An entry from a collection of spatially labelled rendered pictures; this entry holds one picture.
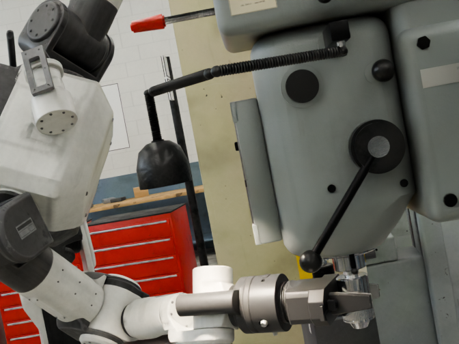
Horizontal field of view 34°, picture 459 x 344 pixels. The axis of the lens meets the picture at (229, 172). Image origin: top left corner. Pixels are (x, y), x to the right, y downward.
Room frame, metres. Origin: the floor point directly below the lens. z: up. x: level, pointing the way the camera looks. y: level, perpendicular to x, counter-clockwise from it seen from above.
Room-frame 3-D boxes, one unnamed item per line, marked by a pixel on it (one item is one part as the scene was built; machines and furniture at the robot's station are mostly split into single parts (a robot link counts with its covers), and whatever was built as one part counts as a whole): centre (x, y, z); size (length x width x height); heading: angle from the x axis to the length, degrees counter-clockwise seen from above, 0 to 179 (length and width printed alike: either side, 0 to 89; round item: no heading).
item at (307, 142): (1.07, -0.15, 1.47); 0.21 x 0.19 x 0.32; 178
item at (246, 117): (1.08, -0.04, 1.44); 0.04 x 0.04 x 0.21; 88
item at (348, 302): (1.05, -0.14, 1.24); 0.06 x 0.02 x 0.03; 67
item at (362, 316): (1.08, -0.15, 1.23); 0.05 x 0.05 x 0.06
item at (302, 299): (1.11, -0.06, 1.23); 0.13 x 0.12 x 0.10; 157
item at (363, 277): (1.08, -0.15, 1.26); 0.05 x 0.05 x 0.01
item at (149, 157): (1.01, 0.09, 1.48); 0.07 x 0.07 x 0.06
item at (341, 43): (0.93, -0.16, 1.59); 0.08 x 0.02 x 0.04; 178
